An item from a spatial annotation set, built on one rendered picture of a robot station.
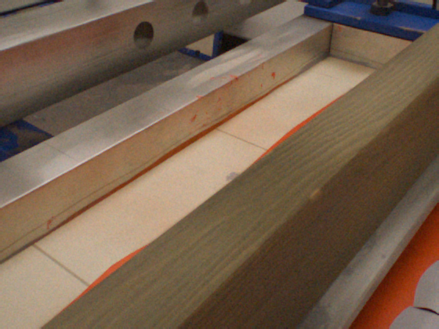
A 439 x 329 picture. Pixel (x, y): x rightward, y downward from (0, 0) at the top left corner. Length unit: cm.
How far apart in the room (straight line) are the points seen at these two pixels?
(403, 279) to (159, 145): 18
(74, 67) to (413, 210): 24
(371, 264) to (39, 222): 18
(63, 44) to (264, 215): 24
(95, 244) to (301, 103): 22
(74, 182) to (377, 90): 18
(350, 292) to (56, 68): 24
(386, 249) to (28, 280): 18
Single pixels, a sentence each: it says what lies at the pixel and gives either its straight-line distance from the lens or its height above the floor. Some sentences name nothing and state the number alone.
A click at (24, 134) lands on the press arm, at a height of 92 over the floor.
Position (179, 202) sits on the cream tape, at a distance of 33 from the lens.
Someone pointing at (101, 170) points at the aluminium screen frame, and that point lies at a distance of 33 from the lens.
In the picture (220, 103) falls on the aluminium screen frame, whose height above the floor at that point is 97.
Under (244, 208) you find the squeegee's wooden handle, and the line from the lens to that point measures 16.
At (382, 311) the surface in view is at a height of 96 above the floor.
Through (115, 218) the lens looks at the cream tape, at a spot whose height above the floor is 96.
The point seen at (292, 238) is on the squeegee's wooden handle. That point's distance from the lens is 17.
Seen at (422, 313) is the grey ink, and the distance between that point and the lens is 28.
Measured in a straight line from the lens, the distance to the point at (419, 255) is 32.
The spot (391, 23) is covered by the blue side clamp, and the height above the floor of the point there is 100.
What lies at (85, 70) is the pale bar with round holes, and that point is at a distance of 39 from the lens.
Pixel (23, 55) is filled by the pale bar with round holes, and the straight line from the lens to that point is 36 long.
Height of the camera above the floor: 116
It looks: 33 degrees down
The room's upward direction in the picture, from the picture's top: straight up
